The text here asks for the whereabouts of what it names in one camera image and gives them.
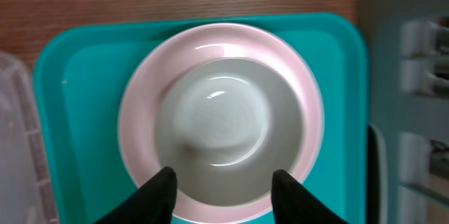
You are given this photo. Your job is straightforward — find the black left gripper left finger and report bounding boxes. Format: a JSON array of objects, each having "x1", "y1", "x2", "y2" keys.
[{"x1": 95, "y1": 166, "x2": 177, "y2": 224}]

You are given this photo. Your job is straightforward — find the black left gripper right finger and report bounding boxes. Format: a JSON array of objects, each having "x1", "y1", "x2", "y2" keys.
[{"x1": 271, "y1": 169, "x2": 347, "y2": 224}]

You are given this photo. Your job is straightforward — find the white bowl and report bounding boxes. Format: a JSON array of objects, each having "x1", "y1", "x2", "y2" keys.
[{"x1": 155, "y1": 58, "x2": 304, "y2": 206}]

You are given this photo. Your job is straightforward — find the grey dishwasher rack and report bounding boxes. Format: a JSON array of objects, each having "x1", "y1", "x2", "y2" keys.
[{"x1": 358, "y1": 0, "x2": 448, "y2": 223}]

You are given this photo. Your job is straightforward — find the clear plastic bin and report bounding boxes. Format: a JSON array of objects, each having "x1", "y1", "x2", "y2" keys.
[{"x1": 1, "y1": 51, "x2": 59, "y2": 223}]

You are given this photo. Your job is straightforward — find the large white plate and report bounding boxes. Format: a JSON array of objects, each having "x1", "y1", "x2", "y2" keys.
[{"x1": 119, "y1": 23, "x2": 324, "y2": 223}]

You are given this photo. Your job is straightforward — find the teal plastic tray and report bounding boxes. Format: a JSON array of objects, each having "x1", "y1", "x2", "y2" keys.
[{"x1": 33, "y1": 13, "x2": 368, "y2": 223}]

